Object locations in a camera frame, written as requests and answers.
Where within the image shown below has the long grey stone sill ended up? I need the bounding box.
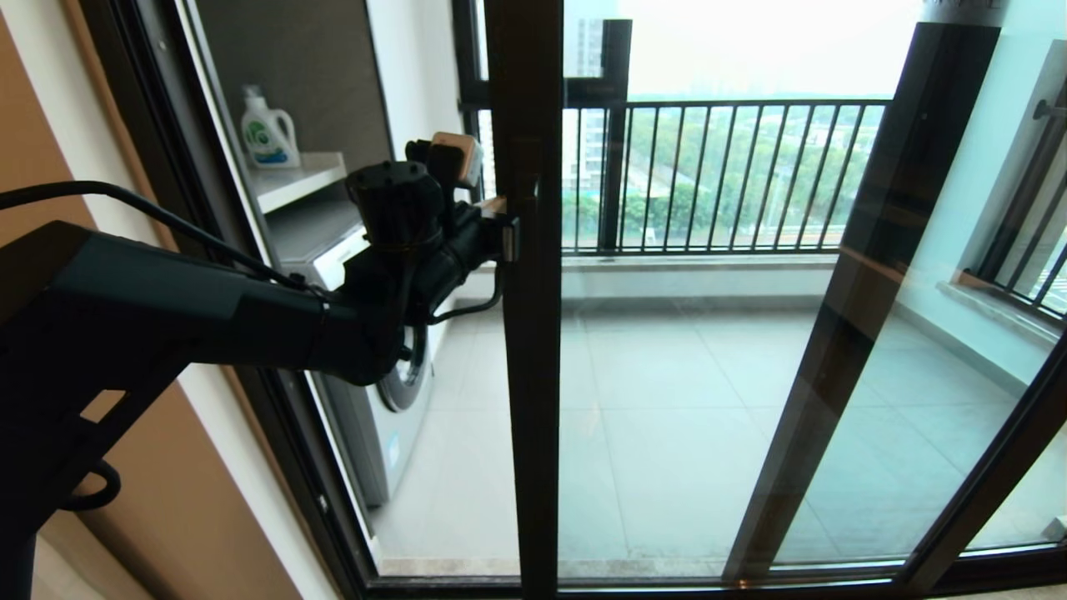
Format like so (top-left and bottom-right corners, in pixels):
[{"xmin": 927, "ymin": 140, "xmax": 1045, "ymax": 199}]
[{"xmin": 454, "ymin": 253, "xmax": 839, "ymax": 276}]

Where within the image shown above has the white front-load washing machine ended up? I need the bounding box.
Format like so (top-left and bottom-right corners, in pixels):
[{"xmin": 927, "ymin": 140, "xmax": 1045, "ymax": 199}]
[{"xmin": 267, "ymin": 200, "xmax": 434, "ymax": 509}]

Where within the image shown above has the white detergent bottle green label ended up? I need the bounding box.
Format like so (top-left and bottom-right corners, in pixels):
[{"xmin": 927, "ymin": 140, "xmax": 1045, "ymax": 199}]
[{"xmin": 240, "ymin": 83, "xmax": 303, "ymax": 170}]

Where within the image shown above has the long black balcony railing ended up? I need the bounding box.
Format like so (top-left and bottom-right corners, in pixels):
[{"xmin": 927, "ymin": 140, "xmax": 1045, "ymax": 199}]
[{"xmin": 463, "ymin": 98, "xmax": 893, "ymax": 256}]

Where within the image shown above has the dark framed fixed glass panel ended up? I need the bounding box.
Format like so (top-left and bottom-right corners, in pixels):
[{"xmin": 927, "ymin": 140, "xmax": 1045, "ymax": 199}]
[{"xmin": 724, "ymin": 0, "xmax": 1067, "ymax": 584}]

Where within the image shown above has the short grey stone sill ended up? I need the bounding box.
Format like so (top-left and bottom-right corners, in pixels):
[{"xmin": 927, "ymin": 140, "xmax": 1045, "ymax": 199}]
[{"xmin": 934, "ymin": 279, "xmax": 1067, "ymax": 353}]

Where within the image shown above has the thin black left gripper cable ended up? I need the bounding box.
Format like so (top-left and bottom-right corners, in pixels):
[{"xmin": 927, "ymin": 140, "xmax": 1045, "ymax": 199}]
[{"xmin": 427, "ymin": 262, "xmax": 508, "ymax": 326}]

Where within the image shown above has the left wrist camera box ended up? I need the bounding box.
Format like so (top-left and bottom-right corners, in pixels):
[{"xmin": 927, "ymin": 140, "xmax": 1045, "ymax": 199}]
[{"xmin": 406, "ymin": 131, "xmax": 484, "ymax": 205}]

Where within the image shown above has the dark balcony window frame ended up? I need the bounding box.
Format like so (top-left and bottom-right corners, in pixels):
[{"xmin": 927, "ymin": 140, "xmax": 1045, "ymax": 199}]
[{"xmin": 453, "ymin": 0, "xmax": 632, "ymax": 255}]

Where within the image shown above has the white wall shelf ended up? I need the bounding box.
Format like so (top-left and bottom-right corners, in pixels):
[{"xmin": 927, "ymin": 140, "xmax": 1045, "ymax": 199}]
[{"xmin": 250, "ymin": 152, "xmax": 348, "ymax": 216}]

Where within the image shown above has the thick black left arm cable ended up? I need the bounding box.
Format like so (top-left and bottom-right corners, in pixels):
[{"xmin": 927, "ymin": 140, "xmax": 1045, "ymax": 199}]
[{"xmin": 0, "ymin": 179, "xmax": 334, "ymax": 297}]

